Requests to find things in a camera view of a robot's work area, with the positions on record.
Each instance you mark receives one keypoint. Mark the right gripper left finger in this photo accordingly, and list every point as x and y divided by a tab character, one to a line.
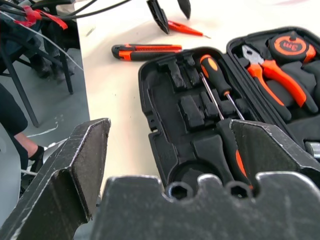
62	170

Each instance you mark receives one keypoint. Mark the orange black utility knife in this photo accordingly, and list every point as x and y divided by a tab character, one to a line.
140	56

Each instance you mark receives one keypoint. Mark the orange black screwdriver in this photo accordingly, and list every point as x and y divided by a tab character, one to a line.
226	145
212	70

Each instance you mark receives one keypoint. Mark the orange black tape measure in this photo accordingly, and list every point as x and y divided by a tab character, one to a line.
287	46

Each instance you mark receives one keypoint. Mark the black plastic tool case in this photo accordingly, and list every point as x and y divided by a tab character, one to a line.
165	105

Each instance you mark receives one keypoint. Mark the person in black clothes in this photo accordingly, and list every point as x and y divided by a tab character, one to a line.
11	112

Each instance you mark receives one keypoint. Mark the black metal chair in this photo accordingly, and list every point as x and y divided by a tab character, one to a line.
20	82

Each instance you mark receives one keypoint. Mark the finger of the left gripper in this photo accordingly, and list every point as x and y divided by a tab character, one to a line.
185	7
157	15

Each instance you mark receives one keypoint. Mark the orange tester pen screwdriver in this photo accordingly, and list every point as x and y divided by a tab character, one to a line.
182	27

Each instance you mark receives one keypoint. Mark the silver metal tool piece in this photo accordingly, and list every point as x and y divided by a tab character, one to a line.
313	150

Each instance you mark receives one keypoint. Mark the red tape wrap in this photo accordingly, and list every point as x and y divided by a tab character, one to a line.
32	16

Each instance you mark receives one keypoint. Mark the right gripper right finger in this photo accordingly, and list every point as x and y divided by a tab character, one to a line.
270	150

